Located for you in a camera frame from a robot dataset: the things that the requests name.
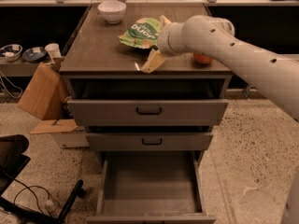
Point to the black chair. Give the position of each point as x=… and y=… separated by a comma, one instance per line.
x=12, y=162

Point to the low grey shelf left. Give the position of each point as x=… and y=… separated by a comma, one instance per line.
x=21, y=68

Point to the white ceramic bowl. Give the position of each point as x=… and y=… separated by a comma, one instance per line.
x=112, y=11

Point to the brown cardboard box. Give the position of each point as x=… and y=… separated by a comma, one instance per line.
x=45, y=98

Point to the grey drawer cabinet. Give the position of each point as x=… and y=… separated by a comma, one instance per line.
x=99, y=67

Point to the red apple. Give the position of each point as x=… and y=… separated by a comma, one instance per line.
x=202, y=59

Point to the white paper cup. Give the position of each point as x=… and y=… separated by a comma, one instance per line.
x=53, y=50

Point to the grey middle drawer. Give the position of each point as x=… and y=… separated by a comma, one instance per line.
x=149, y=141

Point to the grey bottom drawer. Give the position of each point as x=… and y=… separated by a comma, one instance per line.
x=150, y=187

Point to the green rice chip bag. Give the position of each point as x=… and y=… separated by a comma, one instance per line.
x=143, y=34

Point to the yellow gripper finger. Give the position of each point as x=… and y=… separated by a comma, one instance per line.
x=155, y=60
x=164, y=21

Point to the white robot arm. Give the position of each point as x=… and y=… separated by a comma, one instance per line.
x=251, y=171

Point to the grey drawer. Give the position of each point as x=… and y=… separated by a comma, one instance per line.
x=148, y=112
x=149, y=141
x=150, y=187

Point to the grey top drawer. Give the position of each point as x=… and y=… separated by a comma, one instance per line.
x=148, y=112

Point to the blue patterned bowl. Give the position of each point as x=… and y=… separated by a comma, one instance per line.
x=10, y=53

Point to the dark blue small bowl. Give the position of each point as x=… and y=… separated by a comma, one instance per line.
x=34, y=55

